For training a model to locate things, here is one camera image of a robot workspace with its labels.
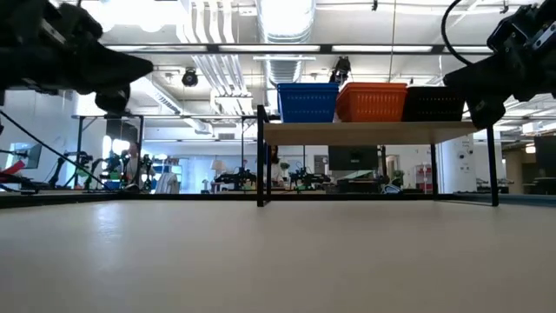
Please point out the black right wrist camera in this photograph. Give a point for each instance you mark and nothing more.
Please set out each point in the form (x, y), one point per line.
(514, 30)

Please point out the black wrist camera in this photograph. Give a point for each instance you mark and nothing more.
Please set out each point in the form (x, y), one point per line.
(514, 30)
(80, 24)

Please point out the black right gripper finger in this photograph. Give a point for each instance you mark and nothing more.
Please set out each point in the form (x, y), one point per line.
(488, 113)
(482, 80)

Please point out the computer monitor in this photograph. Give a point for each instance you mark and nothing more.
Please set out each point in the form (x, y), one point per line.
(27, 155)

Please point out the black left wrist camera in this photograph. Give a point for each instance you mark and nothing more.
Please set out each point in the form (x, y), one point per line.
(80, 24)

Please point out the black overhead frame bar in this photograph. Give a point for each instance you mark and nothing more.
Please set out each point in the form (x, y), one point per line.
(213, 48)

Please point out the black background robot arm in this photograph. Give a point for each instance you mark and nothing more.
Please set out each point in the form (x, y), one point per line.
(308, 179)
(236, 178)

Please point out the round black ceiling device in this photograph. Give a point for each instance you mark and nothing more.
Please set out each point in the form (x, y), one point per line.
(189, 78)

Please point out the black metal wooden shelf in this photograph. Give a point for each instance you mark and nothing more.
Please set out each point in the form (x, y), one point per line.
(369, 132)

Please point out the black table edge rail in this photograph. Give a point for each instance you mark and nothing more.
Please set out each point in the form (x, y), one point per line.
(174, 198)

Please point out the black wall screen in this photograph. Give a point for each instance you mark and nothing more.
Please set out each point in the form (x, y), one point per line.
(352, 158)

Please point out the black diagonal strut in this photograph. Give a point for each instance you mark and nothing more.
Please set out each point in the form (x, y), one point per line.
(56, 151)

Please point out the white lamp shade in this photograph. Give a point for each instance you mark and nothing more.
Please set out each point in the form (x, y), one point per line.
(218, 165)

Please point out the person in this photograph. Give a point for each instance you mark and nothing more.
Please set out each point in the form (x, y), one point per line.
(274, 167)
(132, 161)

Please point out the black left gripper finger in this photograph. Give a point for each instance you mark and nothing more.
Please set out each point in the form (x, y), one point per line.
(113, 99)
(113, 69)

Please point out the black hanging overhead camera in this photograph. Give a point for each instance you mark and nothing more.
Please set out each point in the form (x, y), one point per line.
(341, 69)

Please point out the black background frame stand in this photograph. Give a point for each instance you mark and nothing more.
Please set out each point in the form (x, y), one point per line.
(123, 130)

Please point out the silver ventilation duct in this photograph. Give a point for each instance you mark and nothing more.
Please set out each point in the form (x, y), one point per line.
(284, 65)

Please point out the red flat object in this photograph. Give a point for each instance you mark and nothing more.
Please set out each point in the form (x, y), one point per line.
(11, 170)

